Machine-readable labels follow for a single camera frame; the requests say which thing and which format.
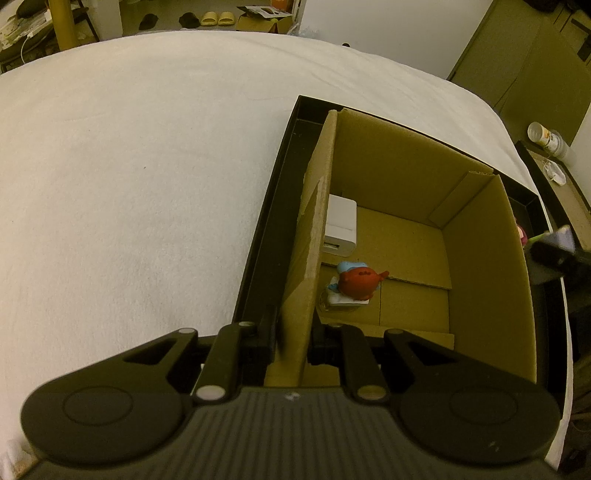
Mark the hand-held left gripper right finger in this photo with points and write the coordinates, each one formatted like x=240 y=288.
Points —
x=355 y=364

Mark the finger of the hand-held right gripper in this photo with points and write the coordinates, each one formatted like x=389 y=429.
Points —
x=554 y=258

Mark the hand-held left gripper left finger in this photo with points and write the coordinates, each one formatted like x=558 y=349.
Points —
x=231 y=355

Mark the lavender toy cube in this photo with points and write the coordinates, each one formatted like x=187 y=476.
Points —
x=563 y=236

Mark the cardboard box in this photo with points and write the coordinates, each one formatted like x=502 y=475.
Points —
x=489 y=277

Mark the red and blue toy figurine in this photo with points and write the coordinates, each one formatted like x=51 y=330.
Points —
x=358 y=281

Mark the black tray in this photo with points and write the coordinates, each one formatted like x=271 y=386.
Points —
x=272 y=230

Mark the white cube charger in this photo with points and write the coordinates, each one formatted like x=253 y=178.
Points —
x=339 y=221

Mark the pink toy figurine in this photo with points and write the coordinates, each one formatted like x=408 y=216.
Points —
x=521 y=234

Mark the low brown side table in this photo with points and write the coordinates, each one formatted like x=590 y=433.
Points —
x=575 y=205

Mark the white face mask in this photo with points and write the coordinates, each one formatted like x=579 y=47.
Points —
x=555 y=172

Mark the olive leaning panel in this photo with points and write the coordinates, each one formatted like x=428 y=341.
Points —
x=531 y=69

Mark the white bed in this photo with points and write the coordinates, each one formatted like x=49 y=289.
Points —
x=115 y=184

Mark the brown cardboard carton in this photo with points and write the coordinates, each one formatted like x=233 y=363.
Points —
x=265 y=21

